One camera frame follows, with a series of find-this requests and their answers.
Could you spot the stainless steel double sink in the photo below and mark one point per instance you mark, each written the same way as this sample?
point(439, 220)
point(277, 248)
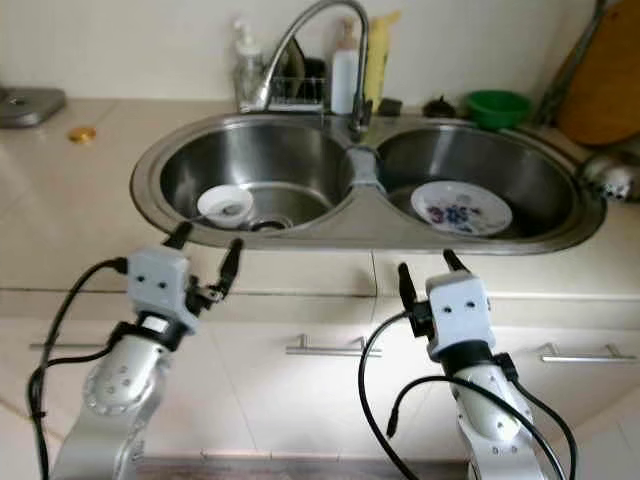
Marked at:
point(350, 235)

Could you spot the small gold lid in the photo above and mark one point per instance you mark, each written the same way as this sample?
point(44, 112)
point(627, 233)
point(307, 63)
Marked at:
point(82, 134)

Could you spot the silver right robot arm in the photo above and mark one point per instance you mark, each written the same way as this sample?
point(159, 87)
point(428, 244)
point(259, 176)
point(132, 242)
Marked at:
point(495, 410)

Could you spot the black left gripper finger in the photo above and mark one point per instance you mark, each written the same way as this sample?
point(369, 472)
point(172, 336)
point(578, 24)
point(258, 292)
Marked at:
point(178, 236)
point(232, 264)

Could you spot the green plastic bowl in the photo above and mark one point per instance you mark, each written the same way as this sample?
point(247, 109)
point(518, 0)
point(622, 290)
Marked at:
point(498, 107)

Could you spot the wooden cutting board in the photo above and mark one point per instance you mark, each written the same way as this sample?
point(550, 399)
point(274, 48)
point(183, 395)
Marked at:
point(605, 85)

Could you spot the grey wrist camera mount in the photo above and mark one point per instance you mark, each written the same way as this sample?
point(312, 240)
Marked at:
point(160, 283)
point(460, 310)

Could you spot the curved steel faucet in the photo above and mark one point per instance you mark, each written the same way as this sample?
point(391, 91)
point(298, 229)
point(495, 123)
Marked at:
point(363, 70)

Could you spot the tall yellow kitchen item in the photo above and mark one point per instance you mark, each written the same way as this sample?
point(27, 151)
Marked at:
point(378, 55)

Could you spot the clear pump soap dispenser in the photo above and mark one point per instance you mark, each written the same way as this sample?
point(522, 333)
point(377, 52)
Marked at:
point(248, 70)

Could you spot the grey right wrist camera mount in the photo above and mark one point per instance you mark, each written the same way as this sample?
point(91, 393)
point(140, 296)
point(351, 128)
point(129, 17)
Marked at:
point(460, 310)

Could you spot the dark scrub sponge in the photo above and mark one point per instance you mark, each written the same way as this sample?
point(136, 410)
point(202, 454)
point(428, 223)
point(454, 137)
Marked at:
point(295, 62)

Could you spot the white blue-flower plate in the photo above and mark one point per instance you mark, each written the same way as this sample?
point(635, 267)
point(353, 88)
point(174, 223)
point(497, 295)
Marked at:
point(480, 203)

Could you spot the grey appliance base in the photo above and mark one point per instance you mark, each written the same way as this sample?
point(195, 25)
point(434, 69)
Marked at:
point(30, 105)

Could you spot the black sink stopper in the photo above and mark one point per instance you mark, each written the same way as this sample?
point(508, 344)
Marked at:
point(440, 107)

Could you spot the white plastic bottle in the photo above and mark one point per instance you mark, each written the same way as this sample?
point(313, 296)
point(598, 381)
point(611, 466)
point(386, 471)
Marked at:
point(345, 80)

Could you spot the small white bowl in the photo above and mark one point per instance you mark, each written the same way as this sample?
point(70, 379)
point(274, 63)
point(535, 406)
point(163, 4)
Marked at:
point(226, 203)

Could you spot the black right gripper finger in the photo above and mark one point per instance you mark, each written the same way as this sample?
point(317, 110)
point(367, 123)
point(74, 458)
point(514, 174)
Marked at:
point(456, 262)
point(407, 288)

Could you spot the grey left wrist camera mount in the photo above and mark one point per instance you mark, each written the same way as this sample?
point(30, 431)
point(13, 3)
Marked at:
point(160, 283)

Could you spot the small black block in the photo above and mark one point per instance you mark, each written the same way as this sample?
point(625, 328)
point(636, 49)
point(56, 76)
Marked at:
point(387, 106)

